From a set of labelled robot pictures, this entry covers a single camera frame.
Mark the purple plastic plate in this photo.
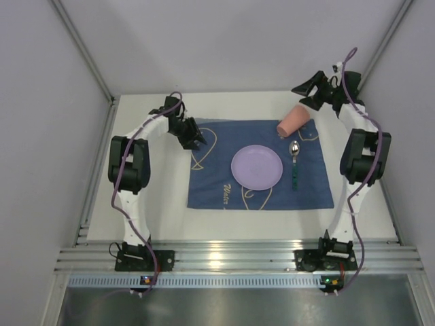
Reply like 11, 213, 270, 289
230, 145, 283, 191

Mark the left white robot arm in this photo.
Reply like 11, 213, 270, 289
108, 107, 207, 246

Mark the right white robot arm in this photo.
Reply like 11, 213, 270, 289
292, 71, 392, 243

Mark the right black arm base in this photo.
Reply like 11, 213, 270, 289
294, 230, 358, 272

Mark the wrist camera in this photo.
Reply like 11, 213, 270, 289
330, 62, 361, 103
164, 96, 186, 119

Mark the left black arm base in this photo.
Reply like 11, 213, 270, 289
109, 242, 175, 272

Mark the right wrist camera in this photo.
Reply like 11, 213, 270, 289
330, 62, 361, 103

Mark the spoon with green handle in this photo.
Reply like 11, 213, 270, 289
289, 141, 300, 190

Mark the blue fish-print cloth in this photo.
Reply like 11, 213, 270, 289
187, 119, 334, 211

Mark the aluminium frame rail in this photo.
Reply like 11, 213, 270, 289
54, 240, 424, 274

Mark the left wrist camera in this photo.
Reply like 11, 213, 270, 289
164, 96, 186, 119

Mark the orange plastic cup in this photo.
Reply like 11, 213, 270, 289
277, 104, 311, 138

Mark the perforated cable duct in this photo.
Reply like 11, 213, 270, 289
68, 274, 342, 289

